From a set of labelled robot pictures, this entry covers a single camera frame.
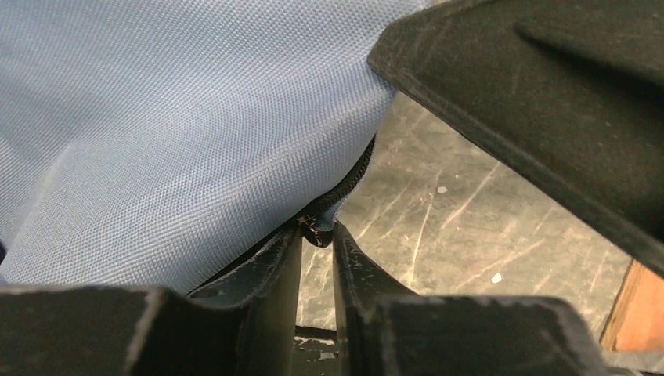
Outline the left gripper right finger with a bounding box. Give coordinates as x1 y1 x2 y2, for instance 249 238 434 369
333 224 631 375

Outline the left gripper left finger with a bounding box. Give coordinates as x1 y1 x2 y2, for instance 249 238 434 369
1 226 302 375

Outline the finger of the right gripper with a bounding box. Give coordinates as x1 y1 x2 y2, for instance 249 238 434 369
368 1 663 274

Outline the blue grey backpack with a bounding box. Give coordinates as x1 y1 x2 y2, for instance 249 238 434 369
1 1 429 294

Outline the brown wooden board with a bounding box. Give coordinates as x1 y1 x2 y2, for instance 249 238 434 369
600 260 663 352

